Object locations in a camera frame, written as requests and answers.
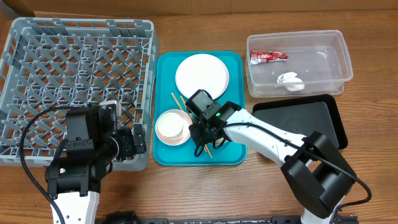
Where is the wooden chopstick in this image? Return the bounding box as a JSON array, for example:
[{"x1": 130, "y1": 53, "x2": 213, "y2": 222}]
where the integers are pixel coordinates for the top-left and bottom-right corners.
[
  {"x1": 180, "y1": 95, "x2": 213, "y2": 158},
  {"x1": 171, "y1": 92, "x2": 212, "y2": 157}
]

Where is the white tissue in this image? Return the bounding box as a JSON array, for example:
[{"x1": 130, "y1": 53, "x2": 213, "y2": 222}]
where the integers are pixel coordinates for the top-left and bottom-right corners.
[{"x1": 277, "y1": 72, "x2": 305, "y2": 92}]

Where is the wooden chopstick left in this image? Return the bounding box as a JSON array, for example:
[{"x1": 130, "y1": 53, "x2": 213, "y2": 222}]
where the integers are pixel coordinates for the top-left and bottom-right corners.
[{"x1": 171, "y1": 92, "x2": 212, "y2": 157}]

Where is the grey bowl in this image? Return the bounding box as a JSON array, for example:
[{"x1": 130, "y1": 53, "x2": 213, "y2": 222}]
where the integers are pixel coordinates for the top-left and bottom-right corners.
[{"x1": 215, "y1": 138, "x2": 224, "y2": 146}]

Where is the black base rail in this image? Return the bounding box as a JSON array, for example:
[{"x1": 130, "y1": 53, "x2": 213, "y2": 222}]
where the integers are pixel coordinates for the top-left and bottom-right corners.
[{"x1": 96, "y1": 210, "x2": 360, "y2": 224}]

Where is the grey plastic dish rack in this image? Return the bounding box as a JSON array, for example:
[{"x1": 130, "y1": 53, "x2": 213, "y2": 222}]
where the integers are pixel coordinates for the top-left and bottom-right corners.
[{"x1": 1, "y1": 17, "x2": 159, "y2": 167}]

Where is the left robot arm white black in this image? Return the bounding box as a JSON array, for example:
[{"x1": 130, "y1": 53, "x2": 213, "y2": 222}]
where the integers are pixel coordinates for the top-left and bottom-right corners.
[{"x1": 45, "y1": 124, "x2": 148, "y2": 223}]

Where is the teal plastic serving tray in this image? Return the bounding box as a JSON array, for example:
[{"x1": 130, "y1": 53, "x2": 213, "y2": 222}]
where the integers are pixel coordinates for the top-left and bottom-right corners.
[{"x1": 152, "y1": 51, "x2": 248, "y2": 166}]

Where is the large white round plate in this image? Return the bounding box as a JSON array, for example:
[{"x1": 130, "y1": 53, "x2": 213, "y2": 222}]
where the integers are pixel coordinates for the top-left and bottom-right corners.
[{"x1": 175, "y1": 54, "x2": 229, "y2": 99}]

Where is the white cup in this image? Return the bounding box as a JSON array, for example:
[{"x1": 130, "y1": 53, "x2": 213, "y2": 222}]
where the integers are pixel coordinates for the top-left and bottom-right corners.
[{"x1": 157, "y1": 112, "x2": 183, "y2": 139}]

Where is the wooden chopstick right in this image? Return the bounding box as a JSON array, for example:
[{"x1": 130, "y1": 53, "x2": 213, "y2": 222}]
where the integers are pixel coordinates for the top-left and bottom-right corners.
[{"x1": 180, "y1": 95, "x2": 213, "y2": 158}]

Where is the black rectangular tray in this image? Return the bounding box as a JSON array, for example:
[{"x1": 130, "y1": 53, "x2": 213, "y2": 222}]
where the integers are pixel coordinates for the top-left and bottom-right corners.
[{"x1": 252, "y1": 94, "x2": 348, "y2": 164}]

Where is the red snack wrapper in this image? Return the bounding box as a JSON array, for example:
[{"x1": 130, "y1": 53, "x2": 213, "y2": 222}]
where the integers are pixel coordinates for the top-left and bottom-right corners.
[{"x1": 250, "y1": 50, "x2": 289, "y2": 65}]

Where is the small pink bowl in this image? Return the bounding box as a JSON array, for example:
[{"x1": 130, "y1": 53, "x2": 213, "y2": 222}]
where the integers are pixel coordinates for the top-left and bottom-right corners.
[{"x1": 155, "y1": 109, "x2": 190, "y2": 146}]

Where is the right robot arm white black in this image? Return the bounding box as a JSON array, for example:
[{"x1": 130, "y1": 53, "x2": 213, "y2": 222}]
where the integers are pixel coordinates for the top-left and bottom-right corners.
[{"x1": 186, "y1": 100, "x2": 356, "y2": 223}]

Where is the clear plastic bin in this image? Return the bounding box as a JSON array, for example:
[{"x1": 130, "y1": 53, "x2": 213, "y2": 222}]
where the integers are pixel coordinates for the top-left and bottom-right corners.
[{"x1": 246, "y1": 30, "x2": 353, "y2": 98}]

